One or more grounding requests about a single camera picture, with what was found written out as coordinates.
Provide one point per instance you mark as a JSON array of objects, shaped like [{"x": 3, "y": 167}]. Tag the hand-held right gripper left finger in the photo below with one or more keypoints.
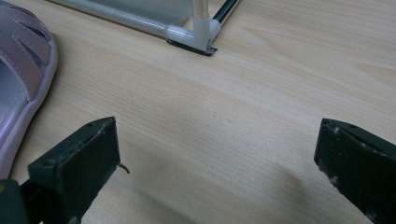
[{"x": 77, "y": 161}]

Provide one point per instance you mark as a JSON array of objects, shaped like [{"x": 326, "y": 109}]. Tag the light purple sandal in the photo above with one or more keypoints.
[{"x": 21, "y": 65}]

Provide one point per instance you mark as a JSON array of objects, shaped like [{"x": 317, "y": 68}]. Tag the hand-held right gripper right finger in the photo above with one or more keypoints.
[{"x": 358, "y": 161}]

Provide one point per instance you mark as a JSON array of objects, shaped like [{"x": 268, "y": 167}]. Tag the white metal shoe rack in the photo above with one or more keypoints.
[{"x": 174, "y": 21}]

